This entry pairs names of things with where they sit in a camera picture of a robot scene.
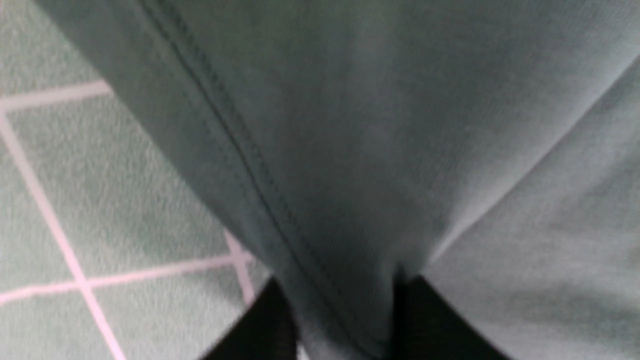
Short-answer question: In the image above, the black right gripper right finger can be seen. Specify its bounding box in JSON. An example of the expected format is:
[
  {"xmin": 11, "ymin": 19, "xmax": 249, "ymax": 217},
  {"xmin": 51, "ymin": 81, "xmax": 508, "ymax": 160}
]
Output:
[{"xmin": 385, "ymin": 272, "xmax": 509, "ymax": 360}]

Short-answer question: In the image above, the green long-sleeved shirt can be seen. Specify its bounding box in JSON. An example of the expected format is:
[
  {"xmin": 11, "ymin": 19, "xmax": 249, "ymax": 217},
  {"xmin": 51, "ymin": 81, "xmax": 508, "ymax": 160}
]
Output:
[{"xmin": 37, "ymin": 0, "xmax": 639, "ymax": 360}]

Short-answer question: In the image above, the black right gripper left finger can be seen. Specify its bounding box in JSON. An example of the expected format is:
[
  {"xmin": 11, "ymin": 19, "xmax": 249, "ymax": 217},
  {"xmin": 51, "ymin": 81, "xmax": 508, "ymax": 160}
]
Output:
[{"xmin": 201, "ymin": 278, "xmax": 298, "ymax": 360}]

